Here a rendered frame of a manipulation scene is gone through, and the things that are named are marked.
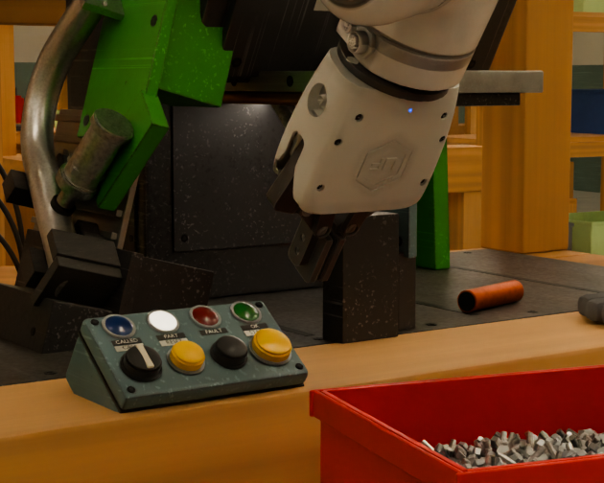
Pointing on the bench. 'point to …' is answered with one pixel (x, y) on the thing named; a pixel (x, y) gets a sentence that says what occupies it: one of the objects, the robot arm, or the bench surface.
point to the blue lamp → (119, 325)
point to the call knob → (142, 361)
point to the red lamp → (205, 315)
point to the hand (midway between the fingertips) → (315, 247)
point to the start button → (271, 345)
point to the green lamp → (245, 311)
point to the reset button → (187, 356)
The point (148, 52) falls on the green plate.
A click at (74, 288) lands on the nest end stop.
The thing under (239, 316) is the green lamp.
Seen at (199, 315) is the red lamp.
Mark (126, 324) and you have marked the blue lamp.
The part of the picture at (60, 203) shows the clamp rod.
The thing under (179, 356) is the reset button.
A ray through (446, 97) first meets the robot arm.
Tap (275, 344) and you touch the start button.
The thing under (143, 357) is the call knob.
